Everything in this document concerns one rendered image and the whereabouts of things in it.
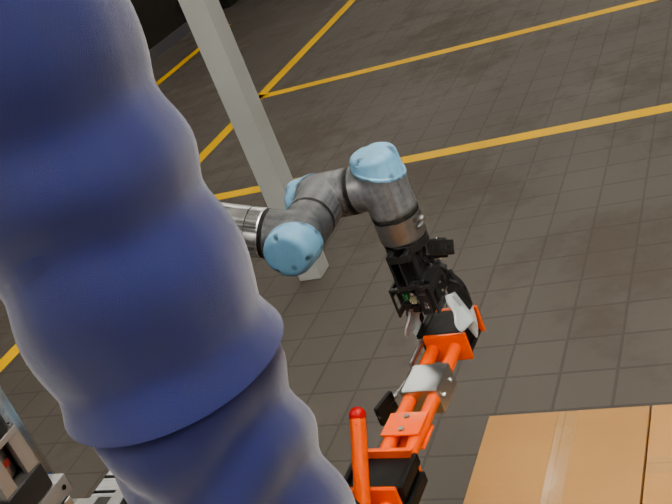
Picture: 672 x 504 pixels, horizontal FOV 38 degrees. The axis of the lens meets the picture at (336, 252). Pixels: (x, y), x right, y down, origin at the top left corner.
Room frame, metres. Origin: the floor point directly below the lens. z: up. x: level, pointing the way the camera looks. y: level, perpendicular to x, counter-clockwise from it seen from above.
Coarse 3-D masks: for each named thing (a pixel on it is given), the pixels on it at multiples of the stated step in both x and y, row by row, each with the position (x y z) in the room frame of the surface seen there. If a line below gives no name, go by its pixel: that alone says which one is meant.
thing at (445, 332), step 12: (444, 312) 1.41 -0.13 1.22; (432, 324) 1.39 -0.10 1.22; (444, 324) 1.38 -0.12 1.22; (480, 324) 1.39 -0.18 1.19; (432, 336) 1.36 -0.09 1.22; (444, 336) 1.34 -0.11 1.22; (456, 336) 1.33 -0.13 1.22; (468, 336) 1.36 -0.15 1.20; (444, 348) 1.35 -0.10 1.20; (468, 348) 1.32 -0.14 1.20
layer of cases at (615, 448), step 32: (512, 416) 1.98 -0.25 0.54; (544, 416) 1.93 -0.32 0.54; (576, 416) 1.88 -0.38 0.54; (608, 416) 1.84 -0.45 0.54; (640, 416) 1.79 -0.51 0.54; (480, 448) 1.91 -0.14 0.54; (512, 448) 1.86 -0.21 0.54; (544, 448) 1.82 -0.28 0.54; (576, 448) 1.78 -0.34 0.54; (608, 448) 1.74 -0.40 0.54; (640, 448) 1.70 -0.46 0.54; (480, 480) 1.80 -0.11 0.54; (512, 480) 1.76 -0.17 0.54; (544, 480) 1.72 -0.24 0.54; (576, 480) 1.68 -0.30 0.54; (608, 480) 1.64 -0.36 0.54; (640, 480) 1.60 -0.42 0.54
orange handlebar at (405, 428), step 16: (432, 352) 1.34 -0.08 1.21; (448, 352) 1.32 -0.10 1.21; (432, 400) 1.21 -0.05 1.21; (400, 416) 1.20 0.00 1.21; (416, 416) 1.18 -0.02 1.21; (432, 416) 1.19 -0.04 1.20; (384, 432) 1.18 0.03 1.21; (400, 432) 1.16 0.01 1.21; (416, 432) 1.15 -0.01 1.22; (416, 448) 1.13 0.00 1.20
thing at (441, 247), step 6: (432, 240) 1.38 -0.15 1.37; (438, 240) 1.40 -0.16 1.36; (444, 240) 1.41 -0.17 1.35; (450, 240) 1.43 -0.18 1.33; (426, 246) 1.36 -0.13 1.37; (432, 246) 1.37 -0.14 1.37; (438, 246) 1.39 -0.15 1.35; (444, 246) 1.40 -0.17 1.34; (450, 246) 1.43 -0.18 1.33; (426, 252) 1.36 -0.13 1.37; (432, 252) 1.37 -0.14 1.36; (438, 252) 1.38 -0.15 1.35; (444, 252) 1.40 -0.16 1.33; (450, 252) 1.42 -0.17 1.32; (438, 258) 1.43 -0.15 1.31
